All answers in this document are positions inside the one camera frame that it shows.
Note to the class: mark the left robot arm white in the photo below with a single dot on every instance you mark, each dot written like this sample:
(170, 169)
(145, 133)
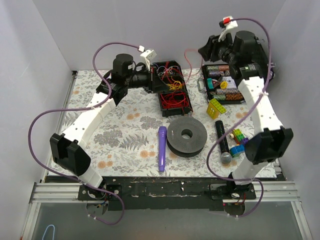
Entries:
(68, 148)

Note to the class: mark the floral patterned table mat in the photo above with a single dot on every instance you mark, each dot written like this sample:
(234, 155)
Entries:
(126, 141)

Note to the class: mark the black poker chip case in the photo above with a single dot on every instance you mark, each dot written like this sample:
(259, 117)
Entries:
(234, 59)

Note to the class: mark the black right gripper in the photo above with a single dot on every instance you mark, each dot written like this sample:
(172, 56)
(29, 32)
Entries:
(214, 50)

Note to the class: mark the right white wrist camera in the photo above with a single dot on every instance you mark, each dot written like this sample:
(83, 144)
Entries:
(227, 25)

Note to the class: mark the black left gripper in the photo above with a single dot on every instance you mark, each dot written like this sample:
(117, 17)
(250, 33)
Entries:
(152, 81)

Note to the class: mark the yellow big blind button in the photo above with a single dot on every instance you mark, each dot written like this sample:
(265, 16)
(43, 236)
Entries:
(224, 85)

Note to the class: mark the grey perforated cable spool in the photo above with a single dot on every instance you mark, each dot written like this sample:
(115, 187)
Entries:
(186, 136)

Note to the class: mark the blue green brick block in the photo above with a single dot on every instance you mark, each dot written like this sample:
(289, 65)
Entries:
(235, 151)

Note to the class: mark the black compartment cable box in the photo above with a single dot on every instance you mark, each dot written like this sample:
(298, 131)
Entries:
(175, 100)

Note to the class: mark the white card deck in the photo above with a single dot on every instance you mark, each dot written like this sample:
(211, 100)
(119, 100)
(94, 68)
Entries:
(230, 82)

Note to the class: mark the black glitter microphone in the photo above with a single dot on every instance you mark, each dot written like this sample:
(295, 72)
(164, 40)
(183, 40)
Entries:
(226, 157)

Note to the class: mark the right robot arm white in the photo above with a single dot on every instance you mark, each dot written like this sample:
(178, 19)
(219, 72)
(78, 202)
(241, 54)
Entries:
(271, 139)

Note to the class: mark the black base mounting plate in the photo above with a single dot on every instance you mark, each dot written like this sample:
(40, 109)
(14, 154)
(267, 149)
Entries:
(160, 193)

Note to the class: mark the colourful brick toy train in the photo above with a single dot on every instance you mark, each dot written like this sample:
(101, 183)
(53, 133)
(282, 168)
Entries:
(238, 137)

